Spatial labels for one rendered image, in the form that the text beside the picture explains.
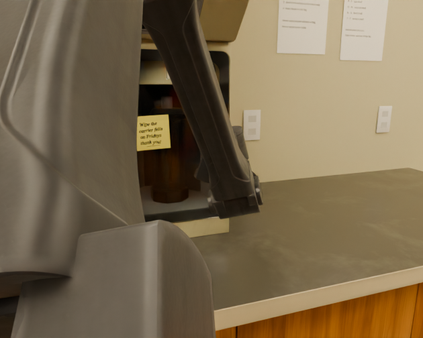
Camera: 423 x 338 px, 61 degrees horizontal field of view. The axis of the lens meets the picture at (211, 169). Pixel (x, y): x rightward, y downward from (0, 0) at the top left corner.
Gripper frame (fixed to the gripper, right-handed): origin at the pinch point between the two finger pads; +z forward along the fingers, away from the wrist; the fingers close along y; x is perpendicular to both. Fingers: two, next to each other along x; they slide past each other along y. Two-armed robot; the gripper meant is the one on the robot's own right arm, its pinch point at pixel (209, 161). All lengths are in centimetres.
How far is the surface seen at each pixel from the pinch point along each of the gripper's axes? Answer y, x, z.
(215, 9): 10.8, -29.8, -2.3
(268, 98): -34, -25, 49
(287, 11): -28, -56, 49
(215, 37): 7.7, -25.9, 2.4
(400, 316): -49, 18, -22
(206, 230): -8.0, 17.6, 5.1
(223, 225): -12.0, 15.3, 5.1
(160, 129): 12.0, -2.9, 4.1
